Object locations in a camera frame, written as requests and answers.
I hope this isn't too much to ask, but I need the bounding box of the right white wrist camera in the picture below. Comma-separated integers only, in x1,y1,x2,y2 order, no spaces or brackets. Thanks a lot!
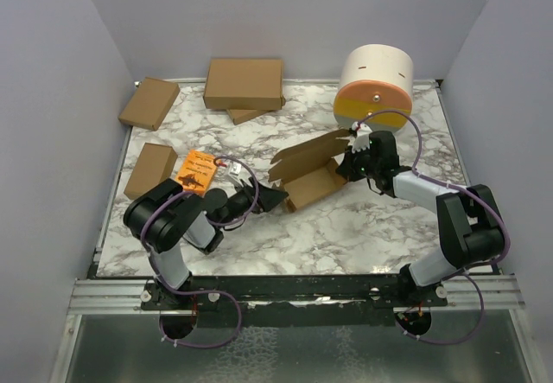
350,122,372,153

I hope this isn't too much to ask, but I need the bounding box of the round pastel drawer cabinet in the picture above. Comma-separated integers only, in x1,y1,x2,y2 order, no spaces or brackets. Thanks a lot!
333,44,413,132

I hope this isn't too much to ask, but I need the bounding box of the folded cardboard box back left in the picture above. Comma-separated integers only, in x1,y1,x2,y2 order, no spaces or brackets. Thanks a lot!
118,77,180,131

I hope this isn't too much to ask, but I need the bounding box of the aluminium rail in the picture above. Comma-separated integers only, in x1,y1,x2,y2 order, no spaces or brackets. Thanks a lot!
68,279,147,315

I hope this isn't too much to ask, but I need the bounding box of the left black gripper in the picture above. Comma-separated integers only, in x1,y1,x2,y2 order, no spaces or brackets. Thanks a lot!
217,176,289,229

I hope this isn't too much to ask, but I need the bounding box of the folded cardboard box front left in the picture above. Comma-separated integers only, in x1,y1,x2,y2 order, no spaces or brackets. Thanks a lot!
124,143,177,200

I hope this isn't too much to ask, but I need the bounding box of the small cardboard box under stack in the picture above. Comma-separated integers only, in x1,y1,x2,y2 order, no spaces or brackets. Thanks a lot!
226,109,266,125

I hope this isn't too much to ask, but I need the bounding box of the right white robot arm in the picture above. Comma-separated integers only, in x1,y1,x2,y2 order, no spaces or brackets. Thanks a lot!
336,131,507,306

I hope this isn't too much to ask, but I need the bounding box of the brown cardboard box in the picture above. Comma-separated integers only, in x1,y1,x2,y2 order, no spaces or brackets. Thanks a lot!
268,129,349,213

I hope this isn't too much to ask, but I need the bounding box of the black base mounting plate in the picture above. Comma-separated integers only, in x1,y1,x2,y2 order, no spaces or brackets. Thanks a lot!
141,274,447,328

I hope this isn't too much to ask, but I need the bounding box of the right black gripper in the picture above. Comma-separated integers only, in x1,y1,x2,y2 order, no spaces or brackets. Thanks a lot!
336,143,379,182

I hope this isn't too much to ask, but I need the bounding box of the large folded cardboard box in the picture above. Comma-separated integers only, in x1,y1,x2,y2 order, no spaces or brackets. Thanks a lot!
203,58,285,111

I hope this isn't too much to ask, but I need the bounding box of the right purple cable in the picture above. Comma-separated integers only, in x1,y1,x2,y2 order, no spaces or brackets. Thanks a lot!
353,110,511,345

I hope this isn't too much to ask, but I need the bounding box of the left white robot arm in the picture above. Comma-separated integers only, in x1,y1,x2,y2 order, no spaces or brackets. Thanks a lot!
123,178,288,310

